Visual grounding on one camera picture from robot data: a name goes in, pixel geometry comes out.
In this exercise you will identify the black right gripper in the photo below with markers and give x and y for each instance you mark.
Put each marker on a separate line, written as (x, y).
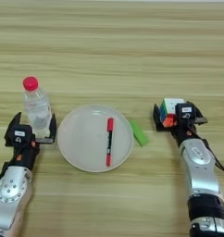
(183, 132)

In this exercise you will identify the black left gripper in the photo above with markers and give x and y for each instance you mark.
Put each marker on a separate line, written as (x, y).
(26, 154)

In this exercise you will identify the multicoloured puzzle cube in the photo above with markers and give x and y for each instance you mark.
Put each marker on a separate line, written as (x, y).
(169, 108)

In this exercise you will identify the clear bottle with red cap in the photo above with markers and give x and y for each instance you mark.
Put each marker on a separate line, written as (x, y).
(36, 108)

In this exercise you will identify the green rectangular block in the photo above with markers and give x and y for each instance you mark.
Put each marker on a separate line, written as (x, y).
(139, 132)

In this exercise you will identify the round white plate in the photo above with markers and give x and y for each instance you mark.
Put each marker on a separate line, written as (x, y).
(83, 139)

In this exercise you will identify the red and black marker pen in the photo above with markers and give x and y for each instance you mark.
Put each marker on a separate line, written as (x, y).
(109, 142)

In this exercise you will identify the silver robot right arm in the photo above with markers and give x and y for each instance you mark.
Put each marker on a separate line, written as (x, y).
(200, 172)

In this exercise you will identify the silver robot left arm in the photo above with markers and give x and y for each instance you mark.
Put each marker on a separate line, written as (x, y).
(10, 191)

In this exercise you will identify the black labelled box right gripper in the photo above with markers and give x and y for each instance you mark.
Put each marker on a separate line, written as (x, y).
(184, 112)

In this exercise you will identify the black labelled box gripper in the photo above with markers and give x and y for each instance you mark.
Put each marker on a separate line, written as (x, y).
(21, 134)
(184, 112)

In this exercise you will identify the black labelled box left gripper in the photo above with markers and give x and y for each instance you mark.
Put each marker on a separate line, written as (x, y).
(21, 134)

